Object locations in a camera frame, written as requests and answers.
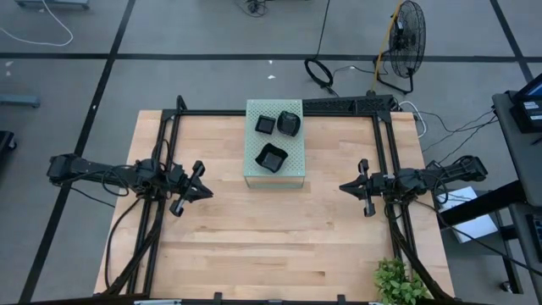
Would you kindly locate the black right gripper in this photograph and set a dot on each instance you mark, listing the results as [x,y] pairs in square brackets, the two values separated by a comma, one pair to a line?
[369,186]

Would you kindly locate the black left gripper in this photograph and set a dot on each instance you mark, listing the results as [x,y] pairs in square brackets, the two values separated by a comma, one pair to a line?
[186,188]

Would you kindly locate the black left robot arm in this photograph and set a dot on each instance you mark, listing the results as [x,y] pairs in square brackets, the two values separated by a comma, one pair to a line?
[84,167]

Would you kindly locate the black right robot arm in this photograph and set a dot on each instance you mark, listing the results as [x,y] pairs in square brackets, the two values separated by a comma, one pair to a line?
[449,173]

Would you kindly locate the green perforated metal shelf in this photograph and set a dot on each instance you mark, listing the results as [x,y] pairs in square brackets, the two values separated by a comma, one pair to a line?
[292,165]

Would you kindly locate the green potted plant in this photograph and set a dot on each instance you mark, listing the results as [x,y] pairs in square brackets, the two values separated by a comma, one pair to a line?
[398,284]

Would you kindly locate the white paper sheet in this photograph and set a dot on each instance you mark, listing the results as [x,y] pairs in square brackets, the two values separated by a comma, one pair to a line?
[478,226]

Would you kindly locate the black desk support bar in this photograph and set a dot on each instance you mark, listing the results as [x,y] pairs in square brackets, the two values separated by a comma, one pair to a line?
[487,203]

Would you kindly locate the black floor fan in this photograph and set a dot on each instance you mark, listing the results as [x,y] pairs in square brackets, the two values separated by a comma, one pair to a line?
[407,42]

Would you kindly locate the grey side desk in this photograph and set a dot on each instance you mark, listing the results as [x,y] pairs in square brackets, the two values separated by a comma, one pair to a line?
[525,156]

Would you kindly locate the black device with white labels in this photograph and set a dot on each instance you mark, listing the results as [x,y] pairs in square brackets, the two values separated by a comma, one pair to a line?
[525,116]

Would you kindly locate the black floor object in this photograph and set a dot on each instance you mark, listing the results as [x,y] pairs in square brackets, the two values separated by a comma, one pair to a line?
[5,142]

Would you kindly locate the black monitor with blue screen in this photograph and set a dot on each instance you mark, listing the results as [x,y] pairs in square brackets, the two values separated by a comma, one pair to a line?
[534,89]

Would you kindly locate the grey floor bar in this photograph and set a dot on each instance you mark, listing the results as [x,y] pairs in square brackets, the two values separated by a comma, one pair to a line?
[17,101]

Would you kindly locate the grey cart base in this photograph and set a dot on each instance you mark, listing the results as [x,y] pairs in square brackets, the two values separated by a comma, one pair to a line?
[51,3]

